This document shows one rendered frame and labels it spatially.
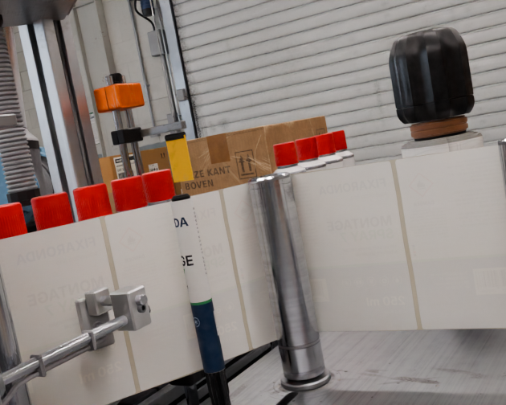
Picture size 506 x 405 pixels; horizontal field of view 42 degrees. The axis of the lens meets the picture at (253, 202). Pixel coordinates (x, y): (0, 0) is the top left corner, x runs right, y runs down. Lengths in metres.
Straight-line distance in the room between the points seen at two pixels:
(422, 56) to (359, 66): 4.57
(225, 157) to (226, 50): 4.39
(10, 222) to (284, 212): 0.23
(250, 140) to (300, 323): 0.82
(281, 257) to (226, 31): 5.24
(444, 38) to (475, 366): 0.32
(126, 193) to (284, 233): 0.20
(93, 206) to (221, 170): 0.78
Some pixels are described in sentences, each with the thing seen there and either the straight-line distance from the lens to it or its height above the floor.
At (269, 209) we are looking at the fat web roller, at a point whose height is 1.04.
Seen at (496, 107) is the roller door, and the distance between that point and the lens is 5.05.
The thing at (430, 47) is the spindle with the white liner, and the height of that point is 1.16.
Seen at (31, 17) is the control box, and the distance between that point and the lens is 0.83.
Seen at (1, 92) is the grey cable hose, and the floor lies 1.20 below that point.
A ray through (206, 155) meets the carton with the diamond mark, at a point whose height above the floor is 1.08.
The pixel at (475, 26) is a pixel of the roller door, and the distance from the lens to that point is 5.08.
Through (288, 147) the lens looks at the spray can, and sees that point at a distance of 0.97.
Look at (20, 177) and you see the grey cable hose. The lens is 0.73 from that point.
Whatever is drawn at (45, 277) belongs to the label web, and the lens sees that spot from 0.52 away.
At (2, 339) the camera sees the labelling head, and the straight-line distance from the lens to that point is 0.44.
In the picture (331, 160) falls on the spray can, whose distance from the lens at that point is 1.08.
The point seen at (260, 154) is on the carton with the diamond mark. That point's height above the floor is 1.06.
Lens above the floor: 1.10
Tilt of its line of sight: 6 degrees down
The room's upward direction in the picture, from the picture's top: 11 degrees counter-clockwise
